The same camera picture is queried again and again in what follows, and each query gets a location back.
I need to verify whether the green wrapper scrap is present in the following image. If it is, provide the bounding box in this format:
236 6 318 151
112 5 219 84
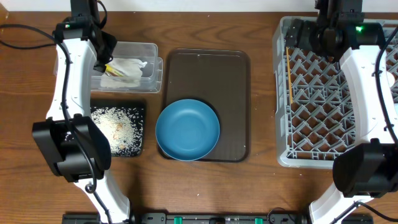
105 65 124 77

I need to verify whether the wooden chopstick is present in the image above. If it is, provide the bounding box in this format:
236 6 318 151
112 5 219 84
285 47 294 105

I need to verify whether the white napkin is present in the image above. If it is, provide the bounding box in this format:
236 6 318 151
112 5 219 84
100 58 148 88

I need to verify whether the large blue plate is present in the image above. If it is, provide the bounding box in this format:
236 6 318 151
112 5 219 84
155 99 221 161

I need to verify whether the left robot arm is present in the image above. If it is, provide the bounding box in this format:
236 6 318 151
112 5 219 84
18 0 137 223

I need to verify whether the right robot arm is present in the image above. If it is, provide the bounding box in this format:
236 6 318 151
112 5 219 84
285 0 397 223

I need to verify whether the grey dishwasher rack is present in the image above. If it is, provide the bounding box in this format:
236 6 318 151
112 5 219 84
272 16 398 170

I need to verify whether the clear plastic bin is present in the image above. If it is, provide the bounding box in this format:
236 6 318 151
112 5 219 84
55 38 159 99

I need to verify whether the black tray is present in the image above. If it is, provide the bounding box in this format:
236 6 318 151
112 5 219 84
90 99 147 157

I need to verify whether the pile of rice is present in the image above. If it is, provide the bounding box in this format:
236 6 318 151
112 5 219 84
90 106 144 156

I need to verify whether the dark brown serving tray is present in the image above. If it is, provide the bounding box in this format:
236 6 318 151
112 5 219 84
162 49 251 162

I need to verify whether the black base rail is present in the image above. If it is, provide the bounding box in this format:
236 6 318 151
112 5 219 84
62 213 374 224

